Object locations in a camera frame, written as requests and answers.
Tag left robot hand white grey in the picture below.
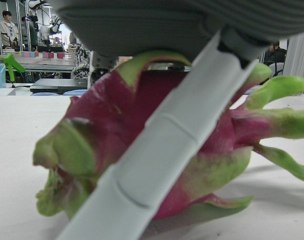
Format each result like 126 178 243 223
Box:
48 0 304 240

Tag magenta dragon fruit green scales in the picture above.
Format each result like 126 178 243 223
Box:
32 49 304 222

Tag person in dark clothes seated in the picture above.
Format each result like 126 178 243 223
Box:
263 39 288 68

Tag black laptop closed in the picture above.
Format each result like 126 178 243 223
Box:
29 78 89 95

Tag white curtain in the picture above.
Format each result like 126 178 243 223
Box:
283 31 304 78

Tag person in beige jacket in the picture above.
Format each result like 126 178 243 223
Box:
0 10 20 50

